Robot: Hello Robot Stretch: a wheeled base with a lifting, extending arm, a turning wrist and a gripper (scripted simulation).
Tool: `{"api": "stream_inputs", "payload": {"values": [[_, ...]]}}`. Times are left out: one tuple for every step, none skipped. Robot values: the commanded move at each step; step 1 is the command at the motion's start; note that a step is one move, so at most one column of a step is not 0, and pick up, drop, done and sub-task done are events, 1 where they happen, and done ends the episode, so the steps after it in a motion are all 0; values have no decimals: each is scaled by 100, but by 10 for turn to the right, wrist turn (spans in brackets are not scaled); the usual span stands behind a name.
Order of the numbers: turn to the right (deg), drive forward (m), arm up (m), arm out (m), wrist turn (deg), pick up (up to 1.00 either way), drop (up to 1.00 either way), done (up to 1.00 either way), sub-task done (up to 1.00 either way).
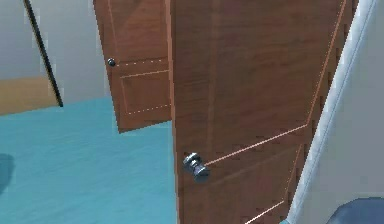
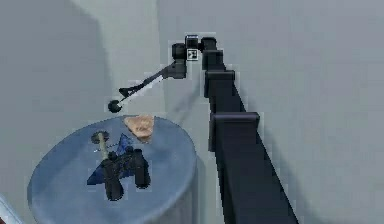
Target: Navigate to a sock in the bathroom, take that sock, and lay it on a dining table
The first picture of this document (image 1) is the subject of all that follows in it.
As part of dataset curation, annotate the dark blue rounded object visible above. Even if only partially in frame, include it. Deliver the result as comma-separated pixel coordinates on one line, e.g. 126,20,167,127
328,197,384,224

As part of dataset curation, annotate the brown wooden room door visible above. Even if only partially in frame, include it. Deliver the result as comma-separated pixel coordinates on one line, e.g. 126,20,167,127
165,0,360,224
92,0,174,134

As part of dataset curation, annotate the black door frame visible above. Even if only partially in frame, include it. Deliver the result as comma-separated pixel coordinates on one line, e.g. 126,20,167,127
23,0,64,108

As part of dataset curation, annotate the grey round door knob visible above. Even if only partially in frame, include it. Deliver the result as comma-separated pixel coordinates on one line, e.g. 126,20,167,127
182,152,211,184

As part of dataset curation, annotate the white door frame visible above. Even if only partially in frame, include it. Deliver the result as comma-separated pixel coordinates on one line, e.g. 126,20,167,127
285,0,378,224

